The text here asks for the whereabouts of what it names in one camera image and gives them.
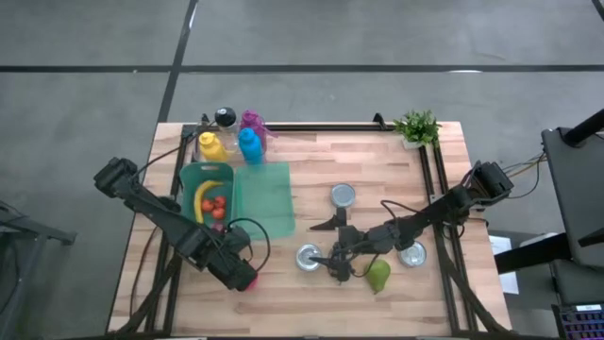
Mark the red round fruit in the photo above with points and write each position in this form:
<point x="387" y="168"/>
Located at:
<point x="254" y="284"/>

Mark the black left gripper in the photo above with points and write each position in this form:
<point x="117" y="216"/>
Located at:
<point x="233" y="269"/>

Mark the red tomato cluster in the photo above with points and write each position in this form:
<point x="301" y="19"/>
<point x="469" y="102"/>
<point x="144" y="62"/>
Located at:
<point x="214" y="207"/>

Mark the pink plastic water bottle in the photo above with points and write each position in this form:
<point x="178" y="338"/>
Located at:
<point x="251" y="123"/>

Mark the green pear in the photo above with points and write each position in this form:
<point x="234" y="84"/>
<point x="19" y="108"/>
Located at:
<point x="377" y="275"/>

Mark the dark purple grape bunch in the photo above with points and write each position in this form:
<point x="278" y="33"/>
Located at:
<point x="343" y="275"/>

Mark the labelled tuna can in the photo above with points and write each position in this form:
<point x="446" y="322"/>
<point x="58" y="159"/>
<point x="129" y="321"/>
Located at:
<point x="306" y="259"/>

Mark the teal plastic bin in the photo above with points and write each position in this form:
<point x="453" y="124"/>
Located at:
<point x="186" y="203"/>

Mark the blue plastic water bottle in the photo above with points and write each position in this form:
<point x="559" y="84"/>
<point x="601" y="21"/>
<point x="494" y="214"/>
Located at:
<point x="250" y="146"/>

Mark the black equipment cart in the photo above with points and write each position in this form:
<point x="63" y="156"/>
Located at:
<point x="575" y="189"/>

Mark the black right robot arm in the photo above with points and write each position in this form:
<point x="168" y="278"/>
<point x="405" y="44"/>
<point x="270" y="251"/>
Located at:
<point x="448" y="203"/>

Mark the white paper sheet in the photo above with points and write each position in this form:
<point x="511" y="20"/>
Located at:
<point x="502" y="264"/>

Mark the silver can with green label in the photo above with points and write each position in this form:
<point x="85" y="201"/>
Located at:
<point x="342" y="195"/>

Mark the translucent teal plastic tray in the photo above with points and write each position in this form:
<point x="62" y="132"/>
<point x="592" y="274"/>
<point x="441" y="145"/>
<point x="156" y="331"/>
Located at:
<point x="264" y="200"/>

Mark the dark metal stand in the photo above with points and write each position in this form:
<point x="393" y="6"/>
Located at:
<point x="28" y="236"/>

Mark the silver food can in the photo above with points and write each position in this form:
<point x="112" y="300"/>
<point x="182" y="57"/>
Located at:
<point x="415" y="257"/>

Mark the yellow banana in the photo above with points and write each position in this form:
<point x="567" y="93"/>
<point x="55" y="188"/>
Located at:
<point x="200" y="198"/>

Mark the small green potted plant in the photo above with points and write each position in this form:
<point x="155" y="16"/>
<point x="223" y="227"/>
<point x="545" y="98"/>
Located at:
<point x="417" y="127"/>

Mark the black aluminium table frame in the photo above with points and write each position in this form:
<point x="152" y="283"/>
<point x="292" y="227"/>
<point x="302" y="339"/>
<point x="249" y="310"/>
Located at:
<point x="330" y="126"/>

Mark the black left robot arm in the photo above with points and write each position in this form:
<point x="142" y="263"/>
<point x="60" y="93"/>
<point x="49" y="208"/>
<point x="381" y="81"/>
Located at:
<point x="156" y="212"/>

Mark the purple lit keyboard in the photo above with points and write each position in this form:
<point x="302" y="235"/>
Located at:
<point x="580" y="323"/>

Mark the black frame clamp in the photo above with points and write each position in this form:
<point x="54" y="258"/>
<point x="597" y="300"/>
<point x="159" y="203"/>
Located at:
<point x="205" y="119"/>
<point x="380" y="120"/>

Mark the clear bottle with black cap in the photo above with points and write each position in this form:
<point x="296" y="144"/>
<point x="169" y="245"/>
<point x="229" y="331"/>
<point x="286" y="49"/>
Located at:
<point x="226" y="118"/>

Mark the yellow plastic water bottle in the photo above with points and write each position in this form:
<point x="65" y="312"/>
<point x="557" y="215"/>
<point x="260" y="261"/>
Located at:
<point x="211" y="147"/>

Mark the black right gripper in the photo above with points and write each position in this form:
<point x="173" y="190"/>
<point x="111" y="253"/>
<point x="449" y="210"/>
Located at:
<point x="349" y="238"/>

